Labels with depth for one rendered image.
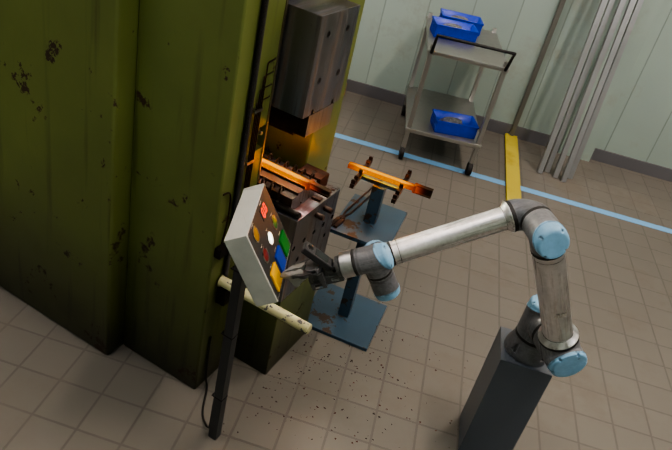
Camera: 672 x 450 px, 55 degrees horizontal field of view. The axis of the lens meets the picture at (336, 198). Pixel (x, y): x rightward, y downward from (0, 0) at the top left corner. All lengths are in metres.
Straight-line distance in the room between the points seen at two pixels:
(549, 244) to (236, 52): 1.21
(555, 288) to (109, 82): 1.75
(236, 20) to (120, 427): 1.78
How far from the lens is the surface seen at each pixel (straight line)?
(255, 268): 2.11
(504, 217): 2.32
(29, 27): 2.76
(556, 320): 2.52
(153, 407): 3.10
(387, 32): 6.34
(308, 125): 2.52
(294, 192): 2.72
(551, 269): 2.33
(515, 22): 6.25
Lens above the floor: 2.39
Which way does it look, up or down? 31 degrees down
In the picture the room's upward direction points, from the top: 14 degrees clockwise
